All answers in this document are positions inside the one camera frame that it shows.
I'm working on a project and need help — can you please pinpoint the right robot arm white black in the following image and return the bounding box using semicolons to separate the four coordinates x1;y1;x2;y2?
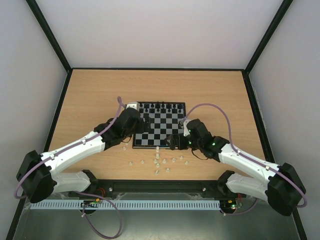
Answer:
165;119;306;216

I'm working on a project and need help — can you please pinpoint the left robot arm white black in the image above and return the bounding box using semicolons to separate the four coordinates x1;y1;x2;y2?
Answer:
16;107;150;203

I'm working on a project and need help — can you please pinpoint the right controller circuit board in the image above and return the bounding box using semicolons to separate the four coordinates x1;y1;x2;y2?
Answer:
219;198;244;211

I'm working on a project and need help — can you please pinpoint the black and silver chessboard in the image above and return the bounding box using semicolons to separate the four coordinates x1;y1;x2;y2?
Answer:
132;101;186;149

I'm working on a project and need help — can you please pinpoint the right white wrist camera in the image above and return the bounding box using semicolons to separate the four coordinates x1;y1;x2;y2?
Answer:
179;119;191;137

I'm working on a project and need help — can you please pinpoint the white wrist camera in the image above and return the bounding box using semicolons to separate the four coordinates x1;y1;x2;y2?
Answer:
179;119;191;137
126;102;140;111

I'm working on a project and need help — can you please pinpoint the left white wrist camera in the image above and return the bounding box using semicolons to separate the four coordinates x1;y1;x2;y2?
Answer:
126;102;140;111

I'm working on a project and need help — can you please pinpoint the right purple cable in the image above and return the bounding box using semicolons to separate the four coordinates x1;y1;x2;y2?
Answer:
183;102;307;216

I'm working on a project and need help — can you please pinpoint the black aluminium frame rail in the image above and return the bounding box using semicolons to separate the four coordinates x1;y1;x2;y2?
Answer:
24;178;291;198

